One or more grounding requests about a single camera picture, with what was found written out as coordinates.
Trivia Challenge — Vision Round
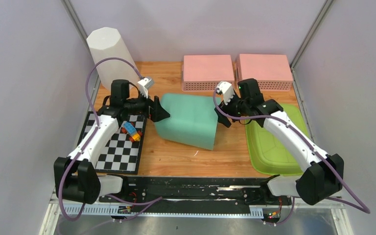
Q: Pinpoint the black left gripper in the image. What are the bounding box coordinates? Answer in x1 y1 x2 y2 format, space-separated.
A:
124 88 170 122

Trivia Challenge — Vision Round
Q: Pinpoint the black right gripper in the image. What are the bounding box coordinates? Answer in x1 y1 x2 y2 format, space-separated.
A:
214 89 250 128

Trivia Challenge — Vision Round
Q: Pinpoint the mint green trash bin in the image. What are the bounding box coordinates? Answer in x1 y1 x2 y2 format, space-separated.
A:
154 93 218 150

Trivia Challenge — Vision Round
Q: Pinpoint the pink perforated plastic basket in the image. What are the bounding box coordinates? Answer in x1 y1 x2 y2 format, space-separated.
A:
181 55 235 92

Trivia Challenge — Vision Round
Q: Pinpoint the large lime green tub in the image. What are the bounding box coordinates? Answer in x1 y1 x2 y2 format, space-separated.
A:
245 121 303 176

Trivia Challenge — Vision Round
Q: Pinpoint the white translucent bin liner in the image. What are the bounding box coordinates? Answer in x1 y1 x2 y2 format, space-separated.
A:
87 27 139 91

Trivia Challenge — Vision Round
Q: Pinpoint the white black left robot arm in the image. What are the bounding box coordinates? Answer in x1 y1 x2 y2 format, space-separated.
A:
53 77 170 204

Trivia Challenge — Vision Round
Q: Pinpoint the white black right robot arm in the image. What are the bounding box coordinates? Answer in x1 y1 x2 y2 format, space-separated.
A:
213 78 344 205

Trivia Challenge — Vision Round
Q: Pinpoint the blue yellow toy car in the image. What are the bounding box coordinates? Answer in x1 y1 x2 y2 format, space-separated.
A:
120 121 142 142

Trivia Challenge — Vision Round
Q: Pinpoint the black white checkerboard mat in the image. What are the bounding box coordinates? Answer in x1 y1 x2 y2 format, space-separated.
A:
77 111 147 174

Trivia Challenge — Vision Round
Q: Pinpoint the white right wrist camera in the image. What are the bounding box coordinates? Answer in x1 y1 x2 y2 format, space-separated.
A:
215 81 235 105

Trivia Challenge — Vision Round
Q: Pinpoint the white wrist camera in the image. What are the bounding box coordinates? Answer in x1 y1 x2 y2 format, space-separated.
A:
137 77 154 98
215 81 235 105

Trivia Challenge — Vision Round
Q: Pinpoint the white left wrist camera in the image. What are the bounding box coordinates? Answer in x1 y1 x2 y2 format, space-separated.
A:
137 77 154 98

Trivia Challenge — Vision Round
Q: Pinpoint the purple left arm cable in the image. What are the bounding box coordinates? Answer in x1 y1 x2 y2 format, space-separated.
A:
58 57 165 235

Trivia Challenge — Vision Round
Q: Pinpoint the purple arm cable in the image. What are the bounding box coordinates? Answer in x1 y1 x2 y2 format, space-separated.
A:
212 89 371 226
58 57 165 235

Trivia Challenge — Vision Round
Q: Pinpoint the left aluminium frame post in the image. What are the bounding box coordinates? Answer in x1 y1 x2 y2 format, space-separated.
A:
61 0 103 70

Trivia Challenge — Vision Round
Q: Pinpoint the aluminium frame post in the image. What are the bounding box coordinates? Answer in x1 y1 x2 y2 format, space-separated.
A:
61 0 103 70
289 0 334 70

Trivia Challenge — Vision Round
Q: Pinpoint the right aluminium frame post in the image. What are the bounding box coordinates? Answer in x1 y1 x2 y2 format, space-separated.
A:
289 0 334 70

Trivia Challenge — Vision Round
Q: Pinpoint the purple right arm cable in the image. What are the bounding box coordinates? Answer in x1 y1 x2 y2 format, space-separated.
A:
212 89 371 226

